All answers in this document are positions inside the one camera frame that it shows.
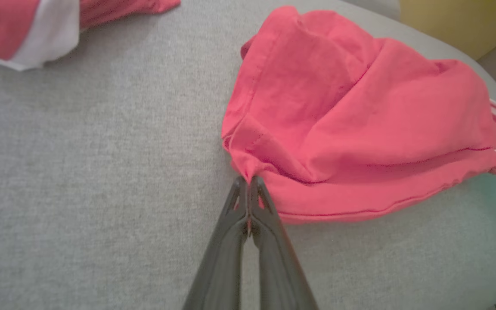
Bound red garment with striped trim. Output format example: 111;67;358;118
221;5;496;224

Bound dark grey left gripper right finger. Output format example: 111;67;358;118
248;175;319;310

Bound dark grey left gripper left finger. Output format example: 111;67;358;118
183;176;249;310

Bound red garment with white cuff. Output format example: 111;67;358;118
0;0;181;72

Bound yellow sofa backrest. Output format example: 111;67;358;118
399;0;496;61

